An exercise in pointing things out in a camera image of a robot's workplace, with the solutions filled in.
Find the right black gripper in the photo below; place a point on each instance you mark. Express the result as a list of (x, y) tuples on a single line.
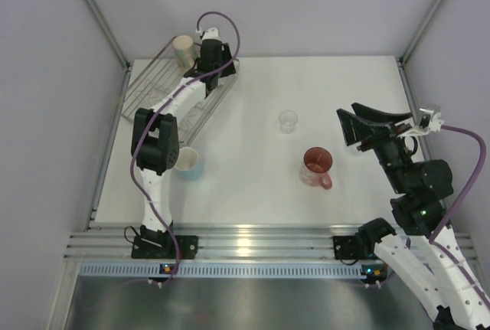
[(357, 129)]

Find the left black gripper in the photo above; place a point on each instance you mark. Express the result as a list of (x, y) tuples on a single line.
[(225, 53)]

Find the beige ceramic mug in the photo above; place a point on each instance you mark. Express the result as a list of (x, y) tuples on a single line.
[(185, 52)]

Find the pink cartoon mug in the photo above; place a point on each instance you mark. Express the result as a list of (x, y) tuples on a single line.
[(316, 164)]

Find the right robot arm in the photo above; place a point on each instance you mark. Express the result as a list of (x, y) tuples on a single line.
[(427, 258)]

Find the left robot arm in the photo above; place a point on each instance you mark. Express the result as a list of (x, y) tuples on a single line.
[(155, 145)]

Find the clear glass cup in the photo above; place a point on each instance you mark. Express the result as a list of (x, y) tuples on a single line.
[(287, 121)]

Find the light blue mug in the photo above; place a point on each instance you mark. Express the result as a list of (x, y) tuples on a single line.
[(189, 164)]

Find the wire dish rack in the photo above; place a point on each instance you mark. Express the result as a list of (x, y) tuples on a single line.
[(153, 80)]

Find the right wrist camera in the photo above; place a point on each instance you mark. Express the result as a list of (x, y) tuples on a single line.
[(430, 118)]

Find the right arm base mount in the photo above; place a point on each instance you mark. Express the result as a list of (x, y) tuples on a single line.
[(360, 245)]

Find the left aluminium frame post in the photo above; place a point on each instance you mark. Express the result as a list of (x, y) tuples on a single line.
[(107, 32)]

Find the aluminium frame post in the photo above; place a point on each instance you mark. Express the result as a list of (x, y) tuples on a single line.
[(429, 16), (107, 32)]

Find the right aluminium frame post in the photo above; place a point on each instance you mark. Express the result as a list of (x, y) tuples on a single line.
[(429, 16)]

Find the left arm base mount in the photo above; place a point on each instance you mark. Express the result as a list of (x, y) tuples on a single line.
[(152, 245)]

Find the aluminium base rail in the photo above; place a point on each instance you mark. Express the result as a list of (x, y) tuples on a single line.
[(238, 243)]

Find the perforated cable tray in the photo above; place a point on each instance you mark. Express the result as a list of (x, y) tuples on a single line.
[(224, 270)]

